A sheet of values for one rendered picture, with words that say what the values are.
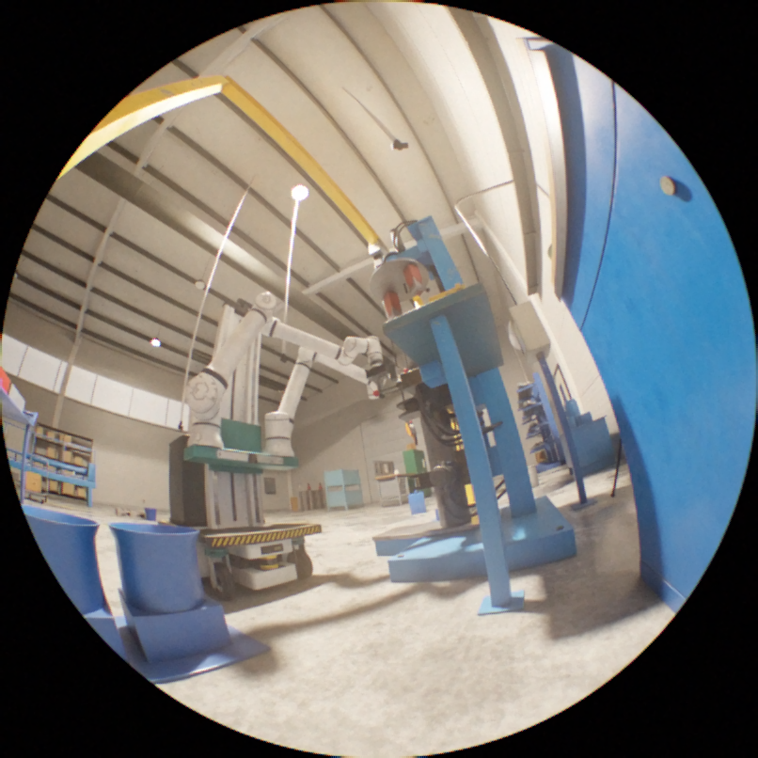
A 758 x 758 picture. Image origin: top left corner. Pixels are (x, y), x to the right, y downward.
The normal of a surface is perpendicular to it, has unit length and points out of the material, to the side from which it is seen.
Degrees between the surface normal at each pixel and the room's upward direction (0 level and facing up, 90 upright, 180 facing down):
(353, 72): 173
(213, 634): 90
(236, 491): 90
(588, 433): 90
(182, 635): 90
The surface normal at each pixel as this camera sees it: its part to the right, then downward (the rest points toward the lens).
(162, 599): 0.65, -0.40
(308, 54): 0.05, 0.93
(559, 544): -0.48, -0.29
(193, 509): 0.83, -0.34
